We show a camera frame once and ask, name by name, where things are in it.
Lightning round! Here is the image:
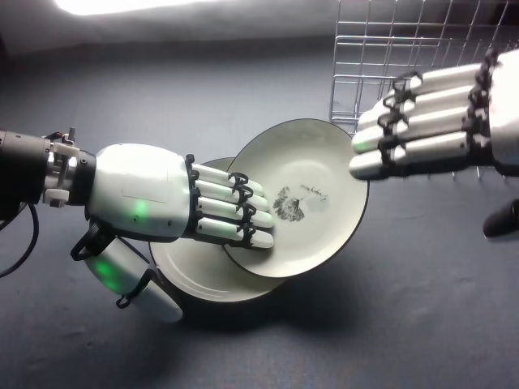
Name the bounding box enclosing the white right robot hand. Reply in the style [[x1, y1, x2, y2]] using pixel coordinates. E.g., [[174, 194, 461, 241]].
[[348, 48, 519, 241]]

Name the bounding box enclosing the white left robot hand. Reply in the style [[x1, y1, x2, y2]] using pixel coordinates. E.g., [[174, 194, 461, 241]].
[[71, 141, 277, 324]]

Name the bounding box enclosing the silver wire dish rack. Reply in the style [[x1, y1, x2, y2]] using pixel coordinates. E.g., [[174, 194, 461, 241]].
[[330, 0, 519, 180]]

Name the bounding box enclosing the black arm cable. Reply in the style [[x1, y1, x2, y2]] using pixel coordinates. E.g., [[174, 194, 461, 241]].
[[0, 201, 41, 279]]

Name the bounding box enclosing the white plate with dark rim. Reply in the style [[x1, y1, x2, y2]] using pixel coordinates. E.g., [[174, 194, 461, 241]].
[[222, 117, 371, 280], [148, 156, 294, 306]]

